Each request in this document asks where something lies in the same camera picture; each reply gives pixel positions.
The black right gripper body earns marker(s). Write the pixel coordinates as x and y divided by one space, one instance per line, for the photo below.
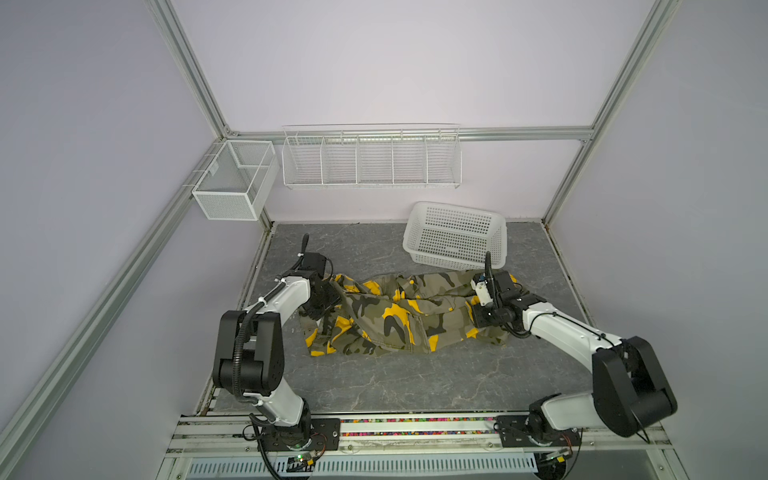
484 315

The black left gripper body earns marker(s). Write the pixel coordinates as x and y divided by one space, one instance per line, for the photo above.
321 304

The camouflage yellow green trousers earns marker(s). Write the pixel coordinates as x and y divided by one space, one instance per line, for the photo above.
419 314

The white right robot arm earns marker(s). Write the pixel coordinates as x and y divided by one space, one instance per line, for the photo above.
629 389

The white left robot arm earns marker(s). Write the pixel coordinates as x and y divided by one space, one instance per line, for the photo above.
249 356

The white plastic laundry basket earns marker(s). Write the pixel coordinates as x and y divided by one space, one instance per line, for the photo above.
455 237

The small white mesh box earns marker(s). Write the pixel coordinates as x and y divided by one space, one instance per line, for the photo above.
237 181

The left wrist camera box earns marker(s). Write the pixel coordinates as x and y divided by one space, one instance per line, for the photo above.
314 263

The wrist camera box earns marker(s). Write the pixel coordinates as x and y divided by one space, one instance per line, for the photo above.
314 263
496 287

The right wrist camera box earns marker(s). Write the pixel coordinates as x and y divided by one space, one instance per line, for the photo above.
496 287

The long white wire shelf basket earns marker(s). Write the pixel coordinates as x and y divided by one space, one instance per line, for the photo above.
409 155

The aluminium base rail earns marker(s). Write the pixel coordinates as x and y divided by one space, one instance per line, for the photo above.
448 445

